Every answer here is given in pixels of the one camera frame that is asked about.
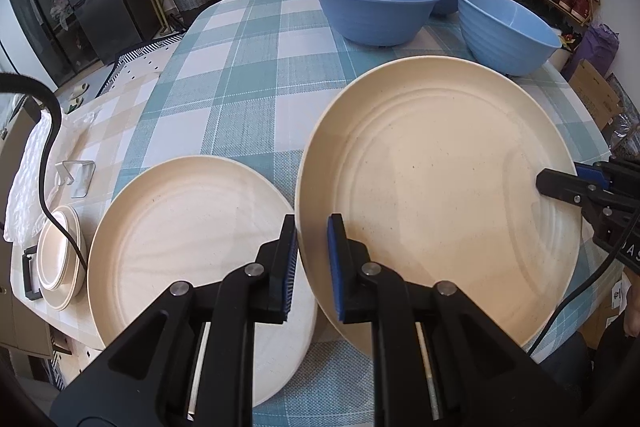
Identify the black and white patterned rug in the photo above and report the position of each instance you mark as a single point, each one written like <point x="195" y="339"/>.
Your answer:
<point x="135" y="62"/>

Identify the white plastic bag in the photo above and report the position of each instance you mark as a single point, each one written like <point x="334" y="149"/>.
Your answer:
<point x="30" y="177"/>

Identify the purple bag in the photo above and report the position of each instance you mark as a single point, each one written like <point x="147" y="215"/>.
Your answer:
<point x="595" y="49"/>

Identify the stack of small beige plates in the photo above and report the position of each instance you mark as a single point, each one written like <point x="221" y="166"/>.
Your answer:
<point x="75" y="294"/>

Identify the teal checked tablecloth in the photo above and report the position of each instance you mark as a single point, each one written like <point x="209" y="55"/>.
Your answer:
<point x="240" y="82"/>

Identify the pair of beige slippers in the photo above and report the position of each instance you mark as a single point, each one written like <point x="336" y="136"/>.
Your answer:
<point x="77" y="99"/>

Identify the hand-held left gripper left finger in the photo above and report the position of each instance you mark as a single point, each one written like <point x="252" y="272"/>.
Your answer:
<point x="286" y="277"/>

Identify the large cream plate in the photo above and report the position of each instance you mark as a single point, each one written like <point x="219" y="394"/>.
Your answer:
<point x="190" y="227"/>
<point x="440" y="177"/>

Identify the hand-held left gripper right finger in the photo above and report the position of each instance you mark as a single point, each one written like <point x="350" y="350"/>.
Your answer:
<point x="336" y="277"/>

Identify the person's dark trousers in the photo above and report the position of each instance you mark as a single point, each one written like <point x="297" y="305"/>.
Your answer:
<point x="600" y="367"/>

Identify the clear acrylic stand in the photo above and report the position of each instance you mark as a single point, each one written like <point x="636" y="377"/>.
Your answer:
<point x="77" y="179"/>

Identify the black clip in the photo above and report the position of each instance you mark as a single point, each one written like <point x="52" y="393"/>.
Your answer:
<point x="29" y="277"/>

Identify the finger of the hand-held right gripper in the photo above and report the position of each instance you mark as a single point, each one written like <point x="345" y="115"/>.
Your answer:
<point x="562" y="187"/>
<point x="592" y="173"/>

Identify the small cream plate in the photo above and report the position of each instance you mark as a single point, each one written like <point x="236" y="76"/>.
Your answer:
<point x="57" y="247"/>

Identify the cardboard box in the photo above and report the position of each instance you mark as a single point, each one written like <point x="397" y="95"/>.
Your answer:
<point x="597" y="94"/>

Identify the person's right forearm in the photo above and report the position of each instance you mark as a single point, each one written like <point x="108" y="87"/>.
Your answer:
<point x="634" y="307"/>

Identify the dark glass-door cabinet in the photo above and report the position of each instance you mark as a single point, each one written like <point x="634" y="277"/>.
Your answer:
<point x="25" y="17"/>

